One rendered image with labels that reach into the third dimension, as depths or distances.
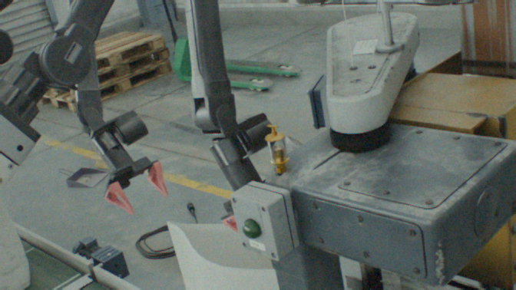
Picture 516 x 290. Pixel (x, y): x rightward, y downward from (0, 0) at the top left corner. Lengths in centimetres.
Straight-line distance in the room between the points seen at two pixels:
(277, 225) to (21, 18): 812
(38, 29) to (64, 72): 794
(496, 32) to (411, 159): 38
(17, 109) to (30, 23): 791
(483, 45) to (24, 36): 798
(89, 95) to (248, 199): 75
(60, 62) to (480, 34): 72
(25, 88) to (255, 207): 40
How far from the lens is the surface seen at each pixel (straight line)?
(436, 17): 684
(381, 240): 83
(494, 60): 123
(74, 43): 106
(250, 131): 123
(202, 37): 119
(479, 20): 122
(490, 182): 87
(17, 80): 105
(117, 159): 152
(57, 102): 677
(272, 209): 87
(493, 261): 115
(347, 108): 93
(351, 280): 116
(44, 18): 901
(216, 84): 118
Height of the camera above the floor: 173
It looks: 22 degrees down
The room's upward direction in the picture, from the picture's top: 12 degrees counter-clockwise
